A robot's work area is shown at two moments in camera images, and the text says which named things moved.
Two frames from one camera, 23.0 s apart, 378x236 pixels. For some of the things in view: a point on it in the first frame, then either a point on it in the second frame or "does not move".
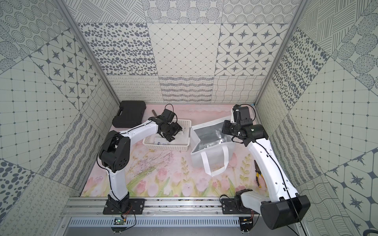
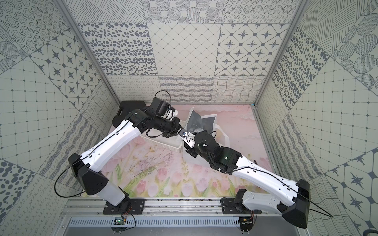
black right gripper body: x=231 y=129 -> x=195 y=151
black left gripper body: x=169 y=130 does not move
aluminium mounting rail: x=155 y=207 does not move
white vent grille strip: x=156 y=222 does not move
